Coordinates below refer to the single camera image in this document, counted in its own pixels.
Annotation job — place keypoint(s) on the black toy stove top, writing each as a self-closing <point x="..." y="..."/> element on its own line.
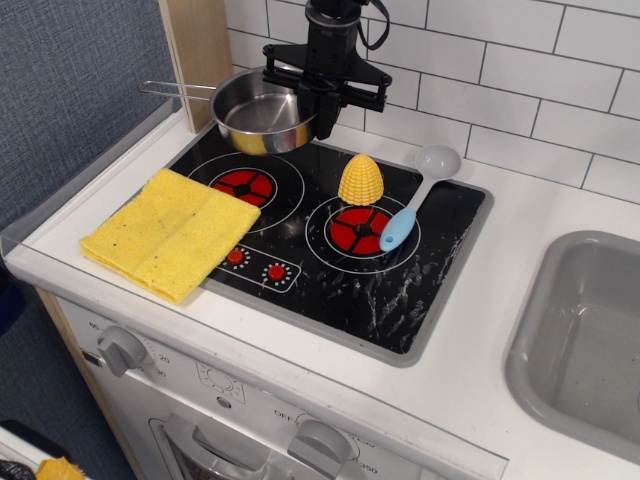
<point x="314" y="261"/>

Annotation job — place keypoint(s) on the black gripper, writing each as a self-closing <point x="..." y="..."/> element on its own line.
<point x="327" y="65"/>

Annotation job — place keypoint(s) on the grey sink basin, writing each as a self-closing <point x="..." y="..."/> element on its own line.
<point x="573" y="365"/>

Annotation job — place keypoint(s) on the grey oven knob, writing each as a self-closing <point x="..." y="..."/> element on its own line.
<point x="120" y="350"/>
<point x="320" y="447"/>

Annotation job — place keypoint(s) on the yellow toy corn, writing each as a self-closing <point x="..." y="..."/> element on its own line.
<point x="361" y="183"/>

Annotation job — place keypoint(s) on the yellow object bottom left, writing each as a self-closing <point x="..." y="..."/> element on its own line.
<point x="59" y="469"/>

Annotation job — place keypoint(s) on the wooden side post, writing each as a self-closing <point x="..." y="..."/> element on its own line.
<point x="198" y="40"/>

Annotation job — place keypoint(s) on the grey left oven knob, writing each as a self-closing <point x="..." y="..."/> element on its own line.
<point x="120" y="350"/>

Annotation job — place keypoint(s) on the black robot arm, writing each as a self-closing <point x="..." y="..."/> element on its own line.
<point x="339" y="10"/>

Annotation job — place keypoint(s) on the stainless steel pot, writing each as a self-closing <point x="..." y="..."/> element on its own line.
<point x="254" y="116"/>

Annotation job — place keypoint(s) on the white toy oven front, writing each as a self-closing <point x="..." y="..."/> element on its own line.
<point x="184" y="419"/>

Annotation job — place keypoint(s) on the yellow folded cloth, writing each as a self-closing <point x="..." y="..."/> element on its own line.
<point x="172" y="235"/>

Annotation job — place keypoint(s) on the grey spoon blue handle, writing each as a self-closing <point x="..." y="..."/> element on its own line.
<point x="435" y="163"/>

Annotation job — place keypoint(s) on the grey right oven knob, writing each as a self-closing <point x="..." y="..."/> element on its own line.
<point x="320" y="447"/>

